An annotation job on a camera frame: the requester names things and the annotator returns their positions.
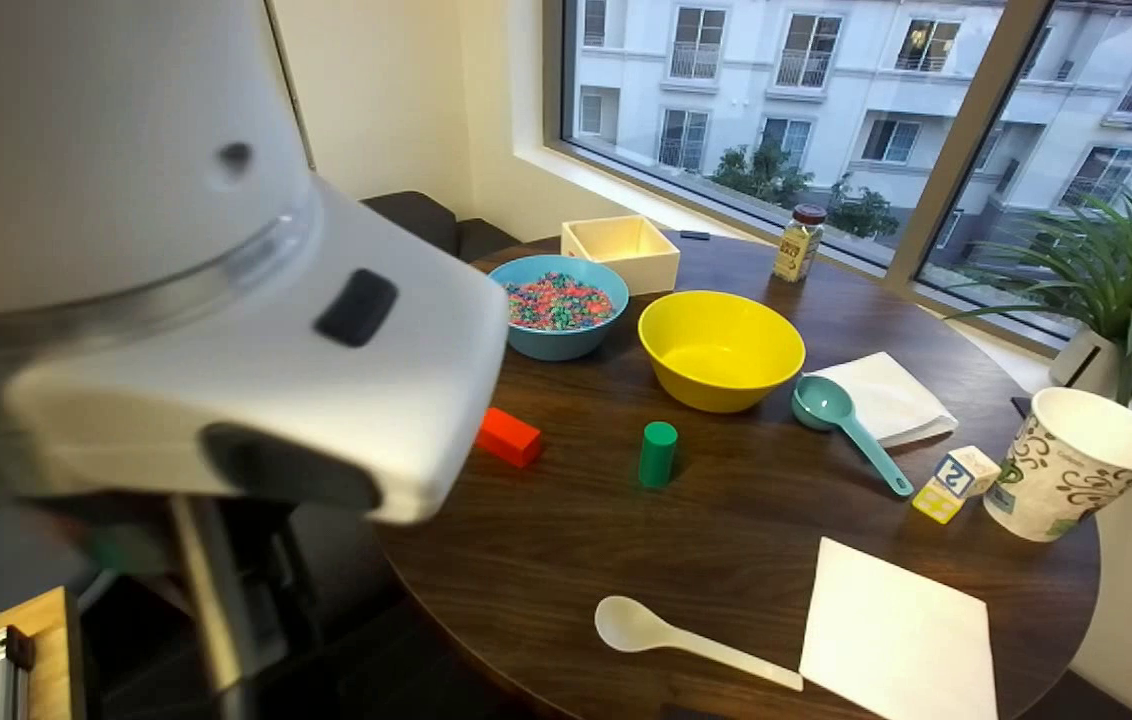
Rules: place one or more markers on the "orange block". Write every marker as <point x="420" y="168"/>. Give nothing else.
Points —
<point x="509" y="437"/>

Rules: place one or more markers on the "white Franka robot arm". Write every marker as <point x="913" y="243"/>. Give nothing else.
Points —
<point x="127" y="201"/>

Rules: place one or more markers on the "green cylinder block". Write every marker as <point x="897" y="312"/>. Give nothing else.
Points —
<point x="656" y="458"/>

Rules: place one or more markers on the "blue bowl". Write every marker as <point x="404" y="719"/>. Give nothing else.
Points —
<point x="565" y="344"/>

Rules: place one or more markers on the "colourful cereal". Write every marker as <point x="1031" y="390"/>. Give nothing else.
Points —
<point x="560" y="301"/>

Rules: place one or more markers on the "white square wooden box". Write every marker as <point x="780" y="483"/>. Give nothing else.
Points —
<point x="653" y="273"/>

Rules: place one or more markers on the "yellow bowl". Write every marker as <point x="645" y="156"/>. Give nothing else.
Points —
<point x="719" y="363"/>

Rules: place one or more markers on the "round dark wooden table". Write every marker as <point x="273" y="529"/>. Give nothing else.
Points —
<point x="671" y="562"/>

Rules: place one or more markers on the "jar with yellow label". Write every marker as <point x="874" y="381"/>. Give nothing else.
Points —
<point x="796" y="250"/>

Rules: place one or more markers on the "teal measuring scoop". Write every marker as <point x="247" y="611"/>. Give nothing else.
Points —
<point x="825" y="403"/>

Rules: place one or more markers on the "white plastic spoon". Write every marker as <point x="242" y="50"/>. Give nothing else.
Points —
<point x="628" y="625"/>

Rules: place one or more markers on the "folded white napkin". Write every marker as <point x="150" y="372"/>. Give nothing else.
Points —
<point x="895" y="395"/>

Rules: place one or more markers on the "small yellow white carton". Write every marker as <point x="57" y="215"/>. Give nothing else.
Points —
<point x="954" y="487"/>

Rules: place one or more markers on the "flat white napkin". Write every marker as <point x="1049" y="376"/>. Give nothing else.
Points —
<point x="897" y="642"/>

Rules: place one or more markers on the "brown window mullion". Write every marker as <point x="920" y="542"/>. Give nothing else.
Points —
<point x="956" y="144"/>

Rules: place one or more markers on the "black table edge clip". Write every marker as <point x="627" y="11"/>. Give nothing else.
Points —
<point x="1023" y="407"/>

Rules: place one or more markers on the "patterned paper cup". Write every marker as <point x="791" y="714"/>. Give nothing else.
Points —
<point x="1059" y="483"/>

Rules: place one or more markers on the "grey chair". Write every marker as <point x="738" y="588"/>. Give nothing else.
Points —
<point x="38" y="562"/>

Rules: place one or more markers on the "potted green plant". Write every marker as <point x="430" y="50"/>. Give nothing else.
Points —
<point x="1125" y="280"/>

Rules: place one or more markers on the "wooden board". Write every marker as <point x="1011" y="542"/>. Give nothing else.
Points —
<point x="52" y="654"/>

